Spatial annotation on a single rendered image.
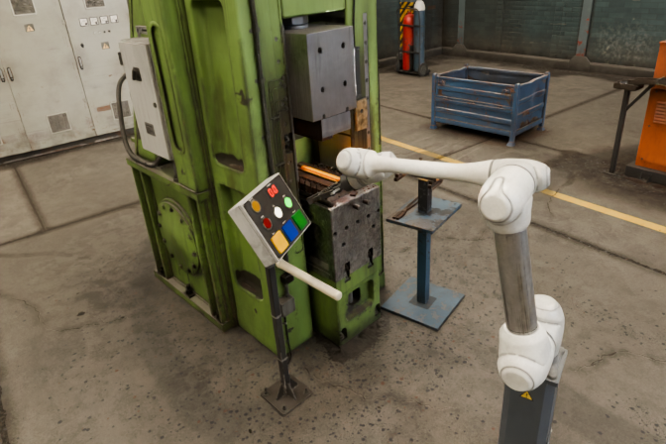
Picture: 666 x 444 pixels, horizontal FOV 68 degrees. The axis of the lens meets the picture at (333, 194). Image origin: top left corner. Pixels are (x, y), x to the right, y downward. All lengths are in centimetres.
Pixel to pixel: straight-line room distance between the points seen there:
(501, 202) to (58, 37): 646
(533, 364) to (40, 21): 664
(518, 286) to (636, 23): 832
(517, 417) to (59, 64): 652
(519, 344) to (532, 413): 50
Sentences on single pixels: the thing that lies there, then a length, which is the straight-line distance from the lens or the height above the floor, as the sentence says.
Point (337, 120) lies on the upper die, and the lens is 246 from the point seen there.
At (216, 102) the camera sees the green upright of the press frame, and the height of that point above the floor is 144.
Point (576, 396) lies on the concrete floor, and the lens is 293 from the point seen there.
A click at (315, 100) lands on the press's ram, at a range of 234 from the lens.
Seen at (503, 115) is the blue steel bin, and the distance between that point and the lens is 608.
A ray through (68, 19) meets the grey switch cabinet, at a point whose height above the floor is 162.
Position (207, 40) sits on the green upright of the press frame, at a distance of 256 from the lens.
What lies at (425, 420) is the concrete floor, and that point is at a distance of 267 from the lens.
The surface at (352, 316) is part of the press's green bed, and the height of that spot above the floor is 15.
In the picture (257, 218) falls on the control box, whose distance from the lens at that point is 201.
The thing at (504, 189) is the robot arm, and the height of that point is 141.
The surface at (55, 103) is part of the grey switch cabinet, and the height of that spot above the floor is 64.
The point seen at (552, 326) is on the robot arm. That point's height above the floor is 82.
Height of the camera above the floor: 203
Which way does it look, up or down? 25 degrees down
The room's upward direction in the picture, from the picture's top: 4 degrees counter-clockwise
